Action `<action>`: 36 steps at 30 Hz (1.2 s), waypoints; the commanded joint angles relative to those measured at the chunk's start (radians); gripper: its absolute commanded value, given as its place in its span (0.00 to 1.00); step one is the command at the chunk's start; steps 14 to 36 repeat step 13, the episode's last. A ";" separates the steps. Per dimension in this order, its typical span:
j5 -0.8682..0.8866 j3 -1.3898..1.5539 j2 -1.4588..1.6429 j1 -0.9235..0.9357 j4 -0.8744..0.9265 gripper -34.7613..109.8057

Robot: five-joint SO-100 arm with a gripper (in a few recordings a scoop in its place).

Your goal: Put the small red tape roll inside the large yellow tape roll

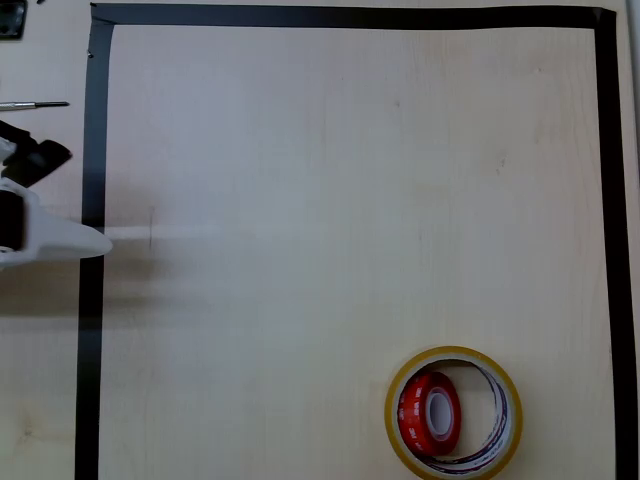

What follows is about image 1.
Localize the small red tape roll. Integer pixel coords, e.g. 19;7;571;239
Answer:
397;370;462;457

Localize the large yellow tape roll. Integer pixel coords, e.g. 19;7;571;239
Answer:
384;344;524;480

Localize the thin metal screwdriver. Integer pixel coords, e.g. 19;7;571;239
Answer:
0;100;71;112

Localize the black box-shaped object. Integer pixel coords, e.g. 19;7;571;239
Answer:
0;0;28;41

